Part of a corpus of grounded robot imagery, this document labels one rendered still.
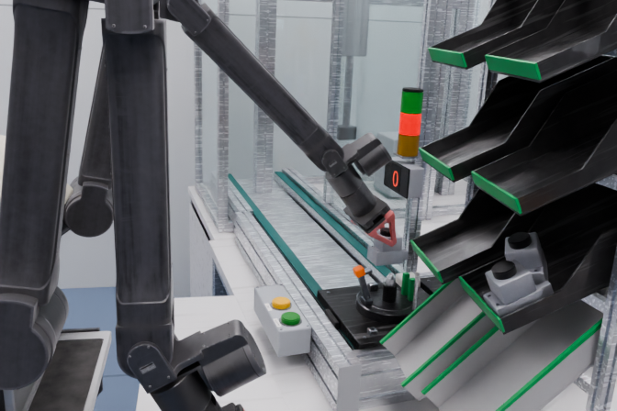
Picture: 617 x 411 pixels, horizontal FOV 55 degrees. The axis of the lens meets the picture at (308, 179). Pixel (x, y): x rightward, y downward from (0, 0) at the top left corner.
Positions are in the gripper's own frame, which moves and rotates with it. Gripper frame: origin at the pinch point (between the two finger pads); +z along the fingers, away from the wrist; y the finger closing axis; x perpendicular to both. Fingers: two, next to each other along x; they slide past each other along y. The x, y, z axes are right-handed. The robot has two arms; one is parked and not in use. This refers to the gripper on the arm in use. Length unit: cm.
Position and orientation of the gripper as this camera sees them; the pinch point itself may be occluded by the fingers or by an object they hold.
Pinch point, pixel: (387, 238)
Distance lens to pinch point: 126.1
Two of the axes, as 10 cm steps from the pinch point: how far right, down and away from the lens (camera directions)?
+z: 5.5, 7.3, 4.1
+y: -3.4, -2.6, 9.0
